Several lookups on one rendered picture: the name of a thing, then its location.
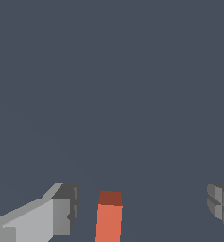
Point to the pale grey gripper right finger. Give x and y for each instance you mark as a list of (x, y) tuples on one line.
[(222, 203)]

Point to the orange peg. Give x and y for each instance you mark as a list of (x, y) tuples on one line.
[(108, 222)]

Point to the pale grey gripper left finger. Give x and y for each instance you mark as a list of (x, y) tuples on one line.
[(44, 217)]

